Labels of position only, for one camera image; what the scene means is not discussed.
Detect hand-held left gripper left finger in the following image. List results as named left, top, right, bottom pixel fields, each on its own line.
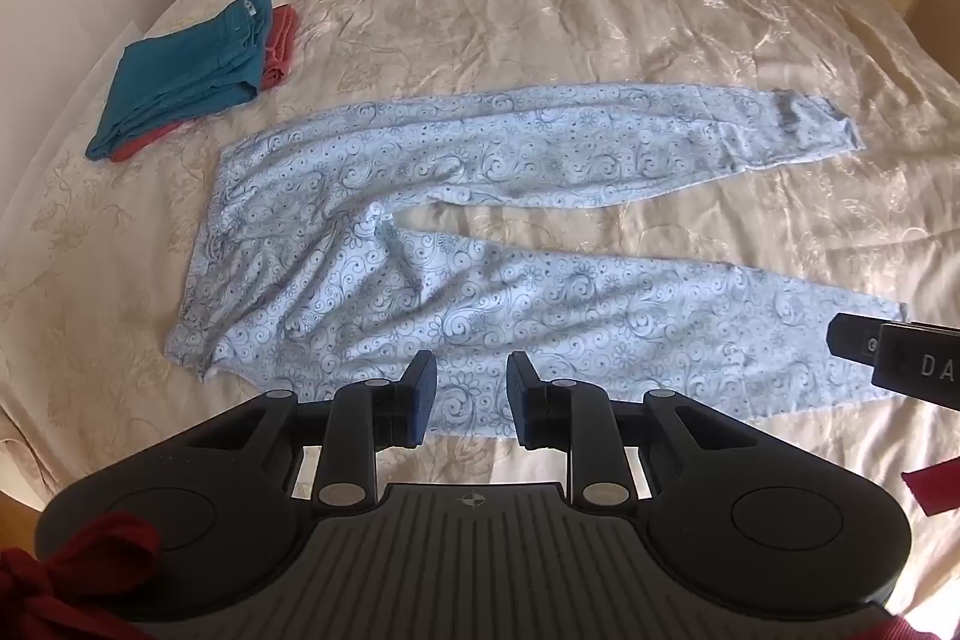
left=180, top=351, right=437, bottom=510

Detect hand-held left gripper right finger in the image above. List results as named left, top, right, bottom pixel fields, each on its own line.
left=507, top=351, right=758, bottom=510

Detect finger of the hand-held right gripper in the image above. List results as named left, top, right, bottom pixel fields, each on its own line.
left=825, top=314, right=884, bottom=365

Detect light blue patterned pants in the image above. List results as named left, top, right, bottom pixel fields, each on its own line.
left=163, top=83, right=912, bottom=438

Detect folded coral pants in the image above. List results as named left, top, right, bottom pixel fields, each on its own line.
left=112, top=5, right=301, bottom=163

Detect folded teal pants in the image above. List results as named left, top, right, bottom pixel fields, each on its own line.
left=85, top=0, right=275, bottom=163

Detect red wrist strap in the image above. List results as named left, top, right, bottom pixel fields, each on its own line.
left=902, top=456, right=960, bottom=515
left=0, top=511, right=162, bottom=640

